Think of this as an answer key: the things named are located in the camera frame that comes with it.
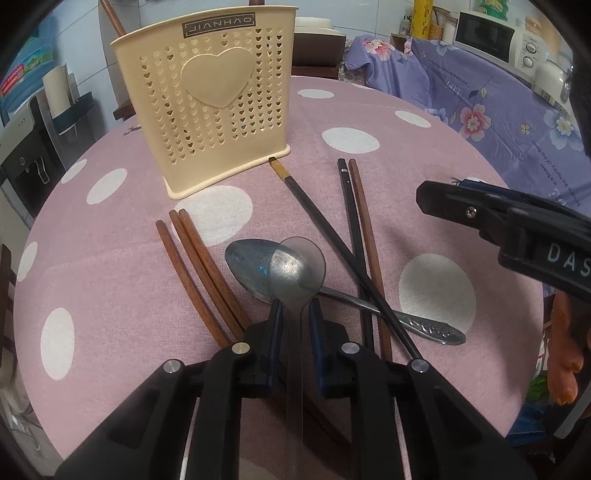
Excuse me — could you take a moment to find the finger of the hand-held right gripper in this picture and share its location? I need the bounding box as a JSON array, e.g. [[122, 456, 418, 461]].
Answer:
[[452, 177, 581, 219], [416, 180, 514, 246]]

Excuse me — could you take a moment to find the white kettle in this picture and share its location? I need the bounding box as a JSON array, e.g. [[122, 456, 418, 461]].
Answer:
[[532, 58, 571, 107]]

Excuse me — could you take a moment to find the wooden side table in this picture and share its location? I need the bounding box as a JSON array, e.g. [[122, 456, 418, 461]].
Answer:
[[113, 98, 140, 121]]

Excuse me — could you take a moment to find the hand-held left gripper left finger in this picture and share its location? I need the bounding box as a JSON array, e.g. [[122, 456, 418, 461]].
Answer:
[[55, 299, 284, 480]]

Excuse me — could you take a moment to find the transparent grey plastic spoon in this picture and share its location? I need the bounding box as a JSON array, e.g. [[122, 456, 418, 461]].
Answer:
[[268, 236, 327, 480]]

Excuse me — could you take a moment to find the white microwave oven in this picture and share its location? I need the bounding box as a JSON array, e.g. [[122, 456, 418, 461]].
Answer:
[[452, 10, 550, 77]]

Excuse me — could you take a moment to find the pink polka dot tablecloth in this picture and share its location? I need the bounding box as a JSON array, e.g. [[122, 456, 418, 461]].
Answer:
[[13, 74, 546, 480]]

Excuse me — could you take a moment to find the green packet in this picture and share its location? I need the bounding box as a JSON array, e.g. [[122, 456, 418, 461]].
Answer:
[[478, 0, 514, 17]]

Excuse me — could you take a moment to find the yellow cylindrical container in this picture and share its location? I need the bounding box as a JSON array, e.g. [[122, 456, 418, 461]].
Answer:
[[411, 0, 435, 40]]

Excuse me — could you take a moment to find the black and white water dispenser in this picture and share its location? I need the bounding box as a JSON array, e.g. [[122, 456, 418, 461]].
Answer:
[[0, 97, 66, 219]]

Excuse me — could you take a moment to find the glass jar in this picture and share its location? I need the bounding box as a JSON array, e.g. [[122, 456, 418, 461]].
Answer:
[[434, 9, 456, 40]]

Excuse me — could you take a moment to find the beige perforated utensil holder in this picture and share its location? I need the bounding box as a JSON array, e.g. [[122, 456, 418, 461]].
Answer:
[[110, 4, 296, 200]]

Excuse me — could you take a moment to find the purple floral cloth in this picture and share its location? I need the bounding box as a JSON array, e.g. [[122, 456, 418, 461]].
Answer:
[[344, 34, 591, 296]]

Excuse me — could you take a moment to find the plain black chopstick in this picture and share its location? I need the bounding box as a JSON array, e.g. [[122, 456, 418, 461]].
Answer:
[[337, 159, 375, 350]]

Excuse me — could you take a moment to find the dark teal wall holder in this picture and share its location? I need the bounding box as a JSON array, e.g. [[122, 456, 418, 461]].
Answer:
[[48, 91, 96, 137]]

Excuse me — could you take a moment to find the metal spoon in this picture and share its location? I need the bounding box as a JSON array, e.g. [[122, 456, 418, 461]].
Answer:
[[225, 239, 467, 346]]

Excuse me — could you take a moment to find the person's right hand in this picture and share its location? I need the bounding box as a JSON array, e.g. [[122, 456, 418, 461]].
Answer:
[[547, 291, 591, 408]]

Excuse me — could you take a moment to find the blue water bottle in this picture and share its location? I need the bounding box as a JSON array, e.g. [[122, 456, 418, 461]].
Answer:
[[0, 32, 55, 125]]

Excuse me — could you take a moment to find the dark brown wooden furniture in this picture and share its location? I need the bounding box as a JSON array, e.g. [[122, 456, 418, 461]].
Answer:
[[290, 17, 347, 80]]

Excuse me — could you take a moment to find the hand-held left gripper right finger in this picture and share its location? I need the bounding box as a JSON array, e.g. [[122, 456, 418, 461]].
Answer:
[[308, 298, 539, 480]]

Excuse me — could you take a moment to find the black chopstick with gold end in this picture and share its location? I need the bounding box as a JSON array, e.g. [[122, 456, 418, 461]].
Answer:
[[268, 157, 424, 361]]

